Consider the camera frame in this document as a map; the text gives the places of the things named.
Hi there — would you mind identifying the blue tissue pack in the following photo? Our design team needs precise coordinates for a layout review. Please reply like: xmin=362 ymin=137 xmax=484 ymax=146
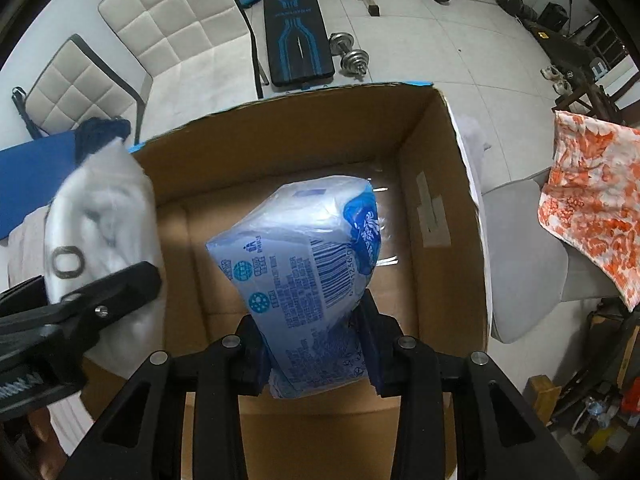
xmin=206 ymin=176 xmax=381 ymax=399

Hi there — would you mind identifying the white soft pack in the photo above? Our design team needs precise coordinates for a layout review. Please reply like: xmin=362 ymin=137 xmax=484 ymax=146
xmin=43 ymin=139 xmax=166 ymax=379

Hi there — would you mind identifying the operator left hand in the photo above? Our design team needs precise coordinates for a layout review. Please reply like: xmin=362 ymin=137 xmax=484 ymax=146
xmin=28 ymin=408 xmax=67 ymax=480

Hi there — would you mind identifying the open cardboard box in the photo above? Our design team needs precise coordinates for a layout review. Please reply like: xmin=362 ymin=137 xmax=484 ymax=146
xmin=79 ymin=79 xmax=497 ymax=480

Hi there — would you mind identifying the grey wrinkled table cloth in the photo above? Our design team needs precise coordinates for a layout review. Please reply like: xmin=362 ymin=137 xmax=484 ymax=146
xmin=1 ymin=206 xmax=94 ymax=455

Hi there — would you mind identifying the blue foam mat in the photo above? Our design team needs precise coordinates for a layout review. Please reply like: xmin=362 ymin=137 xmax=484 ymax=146
xmin=0 ymin=131 xmax=77 ymax=238

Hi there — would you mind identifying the dark blue garment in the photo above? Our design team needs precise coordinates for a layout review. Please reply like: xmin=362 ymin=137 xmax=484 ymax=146
xmin=74 ymin=117 xmax=131 ymax=166

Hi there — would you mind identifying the grey seat chair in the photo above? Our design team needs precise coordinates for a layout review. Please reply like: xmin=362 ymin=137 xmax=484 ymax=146
xmin=479 ymin=169 xmax=626 ymax=345

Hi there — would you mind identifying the orange white patterned cloth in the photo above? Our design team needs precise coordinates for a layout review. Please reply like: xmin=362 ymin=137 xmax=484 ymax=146
xmin=538 ymin=110 xmax=639 ymax=310

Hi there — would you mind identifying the left white padded chair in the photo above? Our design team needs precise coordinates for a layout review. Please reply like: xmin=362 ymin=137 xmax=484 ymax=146
xmin=11 ymin=35 xmax=145 ymax=142

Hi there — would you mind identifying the white padded chair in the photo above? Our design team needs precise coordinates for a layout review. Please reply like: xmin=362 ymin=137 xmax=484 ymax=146
xmin=98 ymin=0 xmax=262 ymax=141
xmin=11 ymin=35 xmax=145 ymax=142

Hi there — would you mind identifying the chrome dumbbell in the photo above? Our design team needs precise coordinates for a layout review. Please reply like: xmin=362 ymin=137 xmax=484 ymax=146
xmin=329 ymin=32 xmax=370 ymax=78

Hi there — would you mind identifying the black blue weight bench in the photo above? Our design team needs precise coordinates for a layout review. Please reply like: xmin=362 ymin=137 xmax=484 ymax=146
xmin=264 ymin=0 xmax=335 ymax=88

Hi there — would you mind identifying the right white padded chair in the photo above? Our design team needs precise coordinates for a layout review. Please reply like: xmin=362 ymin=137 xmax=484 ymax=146
xmin=98 ymin=0 xmax=262 ymax=141

